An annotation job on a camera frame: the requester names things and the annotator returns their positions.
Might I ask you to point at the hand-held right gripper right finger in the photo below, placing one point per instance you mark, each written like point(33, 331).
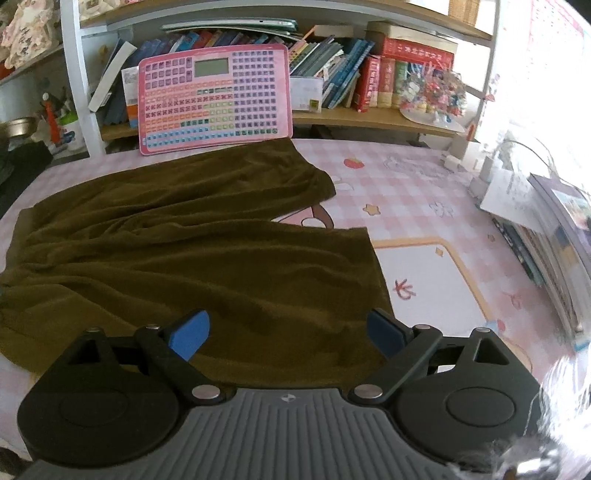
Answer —
point(385, 334)

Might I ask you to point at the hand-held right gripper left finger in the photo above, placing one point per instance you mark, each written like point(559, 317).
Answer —
point(189, 334)

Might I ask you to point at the brown pants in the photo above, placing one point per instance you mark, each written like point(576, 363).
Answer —
point(184, 254)

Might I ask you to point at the pink cartoon desk mat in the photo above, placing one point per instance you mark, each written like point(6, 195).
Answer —
point(438, 277)

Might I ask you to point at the white power adapter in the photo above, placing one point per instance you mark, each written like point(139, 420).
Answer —
point(482, 177)

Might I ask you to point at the small white charger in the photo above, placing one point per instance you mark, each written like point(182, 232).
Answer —
point(451, 161)

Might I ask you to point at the stack of flat books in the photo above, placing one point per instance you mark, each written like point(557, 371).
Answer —
point(554, 254)

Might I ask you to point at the white paper box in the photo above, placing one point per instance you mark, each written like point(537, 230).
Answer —
point(466, 152)

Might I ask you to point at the black bag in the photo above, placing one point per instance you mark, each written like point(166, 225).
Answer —
point(23, 170)

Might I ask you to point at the white plastic bottle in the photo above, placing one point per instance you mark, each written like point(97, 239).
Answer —
point(68, 131)

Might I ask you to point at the colourful bead tree ornament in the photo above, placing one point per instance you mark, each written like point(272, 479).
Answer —
point(434, 99)

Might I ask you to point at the white barcode box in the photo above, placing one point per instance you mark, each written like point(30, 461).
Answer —
point(130, 97)

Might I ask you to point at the pink learning keyboard toy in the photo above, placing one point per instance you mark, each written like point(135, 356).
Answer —
point(258, 92)

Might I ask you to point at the white cardboard box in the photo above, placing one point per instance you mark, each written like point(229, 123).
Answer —
point(305, 94)

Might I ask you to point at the row of upright books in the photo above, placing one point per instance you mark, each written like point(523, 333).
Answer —
point(341, 74)

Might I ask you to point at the round metal tin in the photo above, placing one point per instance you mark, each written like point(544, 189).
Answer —
point(18, 127)

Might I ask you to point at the white-spined leaning book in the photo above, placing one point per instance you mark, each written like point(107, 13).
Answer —
point(111, 74)

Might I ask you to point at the red thick dictionary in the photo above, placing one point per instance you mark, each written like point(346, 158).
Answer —
point(415, 53)

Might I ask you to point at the beige thick book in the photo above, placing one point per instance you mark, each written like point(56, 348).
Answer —
point(406, 31)

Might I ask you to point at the teal flat folder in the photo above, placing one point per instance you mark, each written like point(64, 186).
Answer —
point(231, 26)

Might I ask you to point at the woven basket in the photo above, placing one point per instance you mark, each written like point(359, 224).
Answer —
point(468, 11)

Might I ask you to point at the pink paper craft decoration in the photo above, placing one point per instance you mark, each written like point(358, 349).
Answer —
point(27, 27)

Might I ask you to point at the white frame wooden bookshelf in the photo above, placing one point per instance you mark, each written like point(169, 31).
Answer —
point(76, 69)

